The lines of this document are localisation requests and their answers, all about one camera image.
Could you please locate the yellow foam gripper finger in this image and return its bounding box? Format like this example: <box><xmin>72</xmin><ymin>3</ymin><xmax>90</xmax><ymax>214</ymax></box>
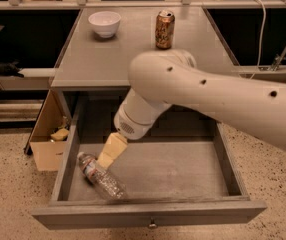
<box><xmin>97</xmin><ymin>132</ymin><xmax>128</xmax><ymax>169</ymax></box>

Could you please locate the clear plastic water bottle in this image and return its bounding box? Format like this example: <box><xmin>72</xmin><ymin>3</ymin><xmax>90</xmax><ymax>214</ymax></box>
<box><xmin>77</xmin><ymin>152</ymin><xmax>126</xmax><ymax>200</ymax></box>

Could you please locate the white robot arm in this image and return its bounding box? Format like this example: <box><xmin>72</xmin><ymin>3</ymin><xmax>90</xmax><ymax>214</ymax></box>
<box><xmin>98</xmin><ymin>50</ymin><xmax>286</xmax><ymax>168</ymax></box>

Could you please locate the grey open top drawer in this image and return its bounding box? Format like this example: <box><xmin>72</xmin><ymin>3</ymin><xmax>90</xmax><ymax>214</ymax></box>
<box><xmin>32</xmin><ymin>97</ymin><xmax>266</xmax><ymax>230</ymax></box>

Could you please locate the round metal drawer knob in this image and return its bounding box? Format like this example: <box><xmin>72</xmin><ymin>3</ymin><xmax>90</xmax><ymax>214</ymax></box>
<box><xmin>148</xmin><ymin>220</ymin><xmax>158</xmax><ymax>229</ymax></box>

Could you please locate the yellow object in box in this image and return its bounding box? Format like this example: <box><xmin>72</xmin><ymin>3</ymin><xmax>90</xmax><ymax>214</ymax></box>
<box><xmin>51</xmin><ymin>128</ymin><xmax>69</xmax><ymax>141</ymax></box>

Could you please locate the cardboard box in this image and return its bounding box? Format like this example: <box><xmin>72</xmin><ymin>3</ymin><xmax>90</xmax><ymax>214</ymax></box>
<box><xmin>28</xmin><ymin>90</ymin><xmax>70</xmax><ymax>171</ymax></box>

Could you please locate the grey wooden cabinet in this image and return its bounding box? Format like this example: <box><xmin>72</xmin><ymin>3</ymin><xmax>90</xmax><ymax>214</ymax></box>
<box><xmin>52</xmin><ymin>7</ymin><xmax>236</xmax><ymax>91</ymax></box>

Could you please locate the white ceramic bowl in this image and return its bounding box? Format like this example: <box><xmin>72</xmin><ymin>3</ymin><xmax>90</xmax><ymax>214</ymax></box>
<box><xmin>88</xmin><ymin>11</ymin><xmax>121</xmax><ymax>38</ymax></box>

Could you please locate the gold soda can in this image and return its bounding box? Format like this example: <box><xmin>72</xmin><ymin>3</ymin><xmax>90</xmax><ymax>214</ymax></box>
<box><xmin>155</xmin><ymin>10</ymin><xmax>175</xmax><ymax>49</ymax></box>

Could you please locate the black cloth on shelf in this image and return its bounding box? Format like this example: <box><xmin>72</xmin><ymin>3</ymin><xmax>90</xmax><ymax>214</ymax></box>
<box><xmin>0</xmin><ymin>62</ymin><xmax>23</xmax><ymax>77</ymax></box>

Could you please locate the white cable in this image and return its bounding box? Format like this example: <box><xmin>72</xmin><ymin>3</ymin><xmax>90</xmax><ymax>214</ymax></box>
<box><xmin>249</xmin><ymin>0</ymin><xmax>268</xmax><ymax>80</ymax></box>

